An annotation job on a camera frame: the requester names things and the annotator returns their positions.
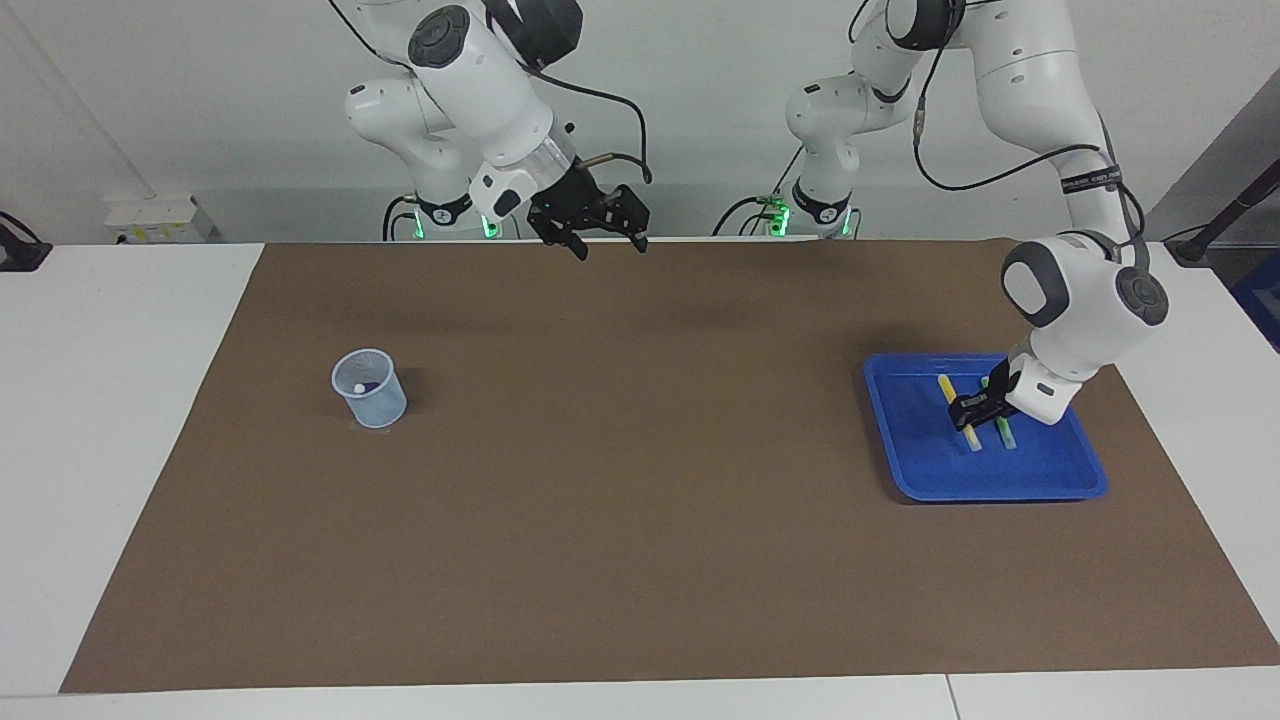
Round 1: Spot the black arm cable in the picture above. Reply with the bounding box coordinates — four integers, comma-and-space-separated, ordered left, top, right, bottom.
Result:
325, 0, 653, 186
850, 0, 1151, 271

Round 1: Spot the black base cable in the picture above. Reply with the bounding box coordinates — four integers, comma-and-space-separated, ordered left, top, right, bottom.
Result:
383, 195, 426, 241
712, 150, 806, 238

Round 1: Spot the white wall socket box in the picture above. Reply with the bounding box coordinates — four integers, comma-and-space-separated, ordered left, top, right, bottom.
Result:
105, 195, 216, 246

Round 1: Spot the brown table mat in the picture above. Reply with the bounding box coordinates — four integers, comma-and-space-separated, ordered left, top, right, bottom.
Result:
60, 238, 1280, 694

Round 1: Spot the blue box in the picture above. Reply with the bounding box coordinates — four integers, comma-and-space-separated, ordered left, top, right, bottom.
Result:
1228, 250, 1280, 353

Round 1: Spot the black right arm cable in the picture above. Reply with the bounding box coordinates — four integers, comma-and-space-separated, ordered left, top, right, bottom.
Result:
325, 0, 653, 186

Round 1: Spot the pale blue translucent cup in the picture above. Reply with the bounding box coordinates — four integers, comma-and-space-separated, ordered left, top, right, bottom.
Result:
331, 349, 408, 429

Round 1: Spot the black stand pole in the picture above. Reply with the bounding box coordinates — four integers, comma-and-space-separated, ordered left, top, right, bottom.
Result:
1165, 160, 1280, 266

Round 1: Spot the yellow pen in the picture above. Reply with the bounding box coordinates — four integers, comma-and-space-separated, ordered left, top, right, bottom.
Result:
937, 376, 983, 452

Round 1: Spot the blue plastic tray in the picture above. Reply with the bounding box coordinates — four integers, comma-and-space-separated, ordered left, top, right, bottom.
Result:
863, 353, 1109, 503

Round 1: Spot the green pen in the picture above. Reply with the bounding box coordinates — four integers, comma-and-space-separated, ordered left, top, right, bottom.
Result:
980, 376, 1018, 450

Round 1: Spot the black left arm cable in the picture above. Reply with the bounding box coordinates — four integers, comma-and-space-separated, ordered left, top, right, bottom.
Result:
850, 0, 1151, 271

